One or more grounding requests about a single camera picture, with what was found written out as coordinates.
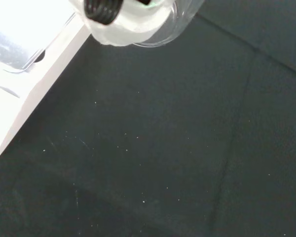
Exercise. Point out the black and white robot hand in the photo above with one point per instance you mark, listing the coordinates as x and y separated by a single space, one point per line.
138 24

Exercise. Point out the white electronic balance, steel pan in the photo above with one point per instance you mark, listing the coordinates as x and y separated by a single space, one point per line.
51 74

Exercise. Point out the black cloth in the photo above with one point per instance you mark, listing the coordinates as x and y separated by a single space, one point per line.
162 128

